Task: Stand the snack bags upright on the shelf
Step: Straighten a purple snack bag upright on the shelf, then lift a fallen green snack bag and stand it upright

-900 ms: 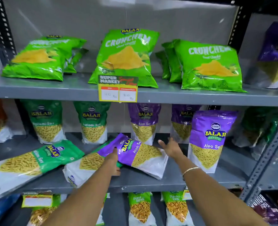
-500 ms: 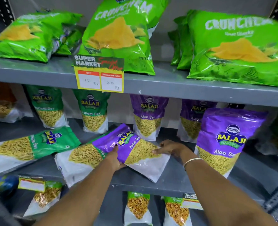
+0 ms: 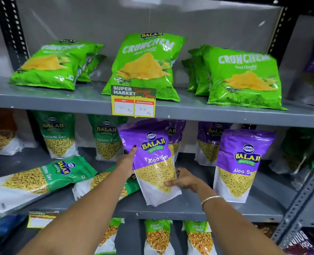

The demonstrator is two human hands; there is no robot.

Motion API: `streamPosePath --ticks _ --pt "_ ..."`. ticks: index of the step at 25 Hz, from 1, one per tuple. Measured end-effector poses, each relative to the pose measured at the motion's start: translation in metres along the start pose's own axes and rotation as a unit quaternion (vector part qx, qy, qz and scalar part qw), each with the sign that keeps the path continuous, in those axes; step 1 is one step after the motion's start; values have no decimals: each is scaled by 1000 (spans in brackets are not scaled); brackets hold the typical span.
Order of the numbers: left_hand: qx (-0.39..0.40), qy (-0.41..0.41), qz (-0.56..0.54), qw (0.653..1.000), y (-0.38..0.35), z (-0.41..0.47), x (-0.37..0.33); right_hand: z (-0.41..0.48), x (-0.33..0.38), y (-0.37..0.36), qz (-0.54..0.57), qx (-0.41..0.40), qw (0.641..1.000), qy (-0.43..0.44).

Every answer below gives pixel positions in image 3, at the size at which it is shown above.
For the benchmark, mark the grey metal shelf rack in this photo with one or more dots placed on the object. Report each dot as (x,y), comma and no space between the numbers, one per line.
(199,111)

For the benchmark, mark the row of green chip bags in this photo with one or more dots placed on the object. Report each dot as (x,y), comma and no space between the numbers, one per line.
(146,63)

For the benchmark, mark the blue snack packet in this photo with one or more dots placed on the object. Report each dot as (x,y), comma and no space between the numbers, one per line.
(2,227)

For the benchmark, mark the person's left thumb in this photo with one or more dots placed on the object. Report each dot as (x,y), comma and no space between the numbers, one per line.
(132,151)

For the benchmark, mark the orange snack packet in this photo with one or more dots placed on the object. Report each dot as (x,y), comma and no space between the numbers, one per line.
(1,130)

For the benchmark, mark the brown snack packet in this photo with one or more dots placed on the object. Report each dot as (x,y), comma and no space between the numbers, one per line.
(265,229)

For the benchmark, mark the person's left forearm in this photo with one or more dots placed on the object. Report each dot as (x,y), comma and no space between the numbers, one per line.
(85,217)

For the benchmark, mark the small yellow price tag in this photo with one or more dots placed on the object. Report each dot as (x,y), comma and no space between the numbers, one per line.
(41,219)

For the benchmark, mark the person's right hand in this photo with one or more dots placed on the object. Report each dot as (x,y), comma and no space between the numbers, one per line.
(187,180)

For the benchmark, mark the purple snack packet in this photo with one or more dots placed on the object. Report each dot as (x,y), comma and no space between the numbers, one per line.
(153,156)
(240,161)
(208,142)
(176,135)

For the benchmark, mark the person's right forearm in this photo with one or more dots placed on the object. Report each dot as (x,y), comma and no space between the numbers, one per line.
(234,228)

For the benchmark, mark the person's right thumb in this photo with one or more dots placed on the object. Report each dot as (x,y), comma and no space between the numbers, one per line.
(172,183)

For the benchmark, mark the purple and white snack bag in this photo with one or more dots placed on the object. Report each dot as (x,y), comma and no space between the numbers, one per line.
(304,243)

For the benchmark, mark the person's left hand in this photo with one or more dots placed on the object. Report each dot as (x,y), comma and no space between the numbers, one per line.
(125,164)

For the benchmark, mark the dark green snack packet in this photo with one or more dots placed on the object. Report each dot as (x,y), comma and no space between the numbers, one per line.
(297,148)

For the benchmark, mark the yellow and black price tag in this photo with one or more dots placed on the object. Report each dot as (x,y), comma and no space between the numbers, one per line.
(133,102)

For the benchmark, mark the green noodle snack packet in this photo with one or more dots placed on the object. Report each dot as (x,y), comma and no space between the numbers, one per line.
(98,181)
(106,138)
(34,180)
(58,135)

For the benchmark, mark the green-topped lentil snack packet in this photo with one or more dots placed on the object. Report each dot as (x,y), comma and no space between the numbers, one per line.
(199,239)
(158,237)
(109,236)

